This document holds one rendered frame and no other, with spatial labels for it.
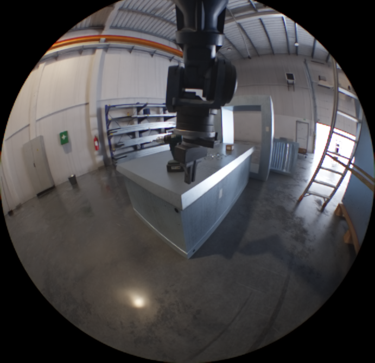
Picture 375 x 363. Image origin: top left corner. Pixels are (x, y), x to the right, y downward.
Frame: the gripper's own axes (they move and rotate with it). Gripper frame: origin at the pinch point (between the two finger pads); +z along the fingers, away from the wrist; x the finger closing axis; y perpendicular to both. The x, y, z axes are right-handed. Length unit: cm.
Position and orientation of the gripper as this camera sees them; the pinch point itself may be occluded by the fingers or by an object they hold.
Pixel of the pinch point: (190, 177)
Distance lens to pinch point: 45.3
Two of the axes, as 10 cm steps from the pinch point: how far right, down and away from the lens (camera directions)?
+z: -0.7, 8.7, 4.9
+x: -6.6, 3.3, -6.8
